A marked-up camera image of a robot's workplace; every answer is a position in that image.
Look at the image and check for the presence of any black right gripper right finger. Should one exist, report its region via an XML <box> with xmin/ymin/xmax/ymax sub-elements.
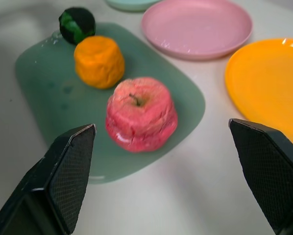
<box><xmin>228</xmin><ymin>118</ymin><xmax>293</xmax><ymax>235</ymax></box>

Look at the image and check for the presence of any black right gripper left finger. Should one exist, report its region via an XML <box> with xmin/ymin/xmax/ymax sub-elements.
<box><xmin>0</xmin><ymin>123</ymin><xmax>97</xmax><ymax>235</ymax></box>

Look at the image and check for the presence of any orange plate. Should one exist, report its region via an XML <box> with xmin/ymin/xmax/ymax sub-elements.
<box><xmin>224</xmin><ymin>38</ymin><xmax>293</xmax><ymax>149</ymax></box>

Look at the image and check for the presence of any orange fruit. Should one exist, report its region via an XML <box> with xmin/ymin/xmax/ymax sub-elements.
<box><xmin>73</xmin><ymin>35</ymin><xmax>125</xmax><ymax>90</ymax></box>

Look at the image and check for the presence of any pink plate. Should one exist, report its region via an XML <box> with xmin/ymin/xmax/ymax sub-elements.
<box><xmin>141</xmin><ymin>0</ymin><xmax>253</xmax><ymax>61</ymax></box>

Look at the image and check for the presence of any light green plate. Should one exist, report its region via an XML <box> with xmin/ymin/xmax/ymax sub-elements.
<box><xmin>105</xmin><ymin>0</ymin><xmax>162</xmax><ymax>12</ymax></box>

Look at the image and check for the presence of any green cutting board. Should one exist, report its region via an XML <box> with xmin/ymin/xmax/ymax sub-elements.
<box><xmin>15</xmin><ymin>22</ymin><xmax>206</xmax><ymax>185</ymax></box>

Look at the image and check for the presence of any pink apple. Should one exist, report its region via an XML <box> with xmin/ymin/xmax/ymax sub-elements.
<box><xmin>104</xmin><ymin>77</ymin><xmax>178</xmax><ymax>153</ymax></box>

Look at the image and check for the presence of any dark green striped watermelon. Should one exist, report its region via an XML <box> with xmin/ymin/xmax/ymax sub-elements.
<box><xmin>58</xmin><ymin>7</ymin><xmax>97</xmax><ymax>45</ymax></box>

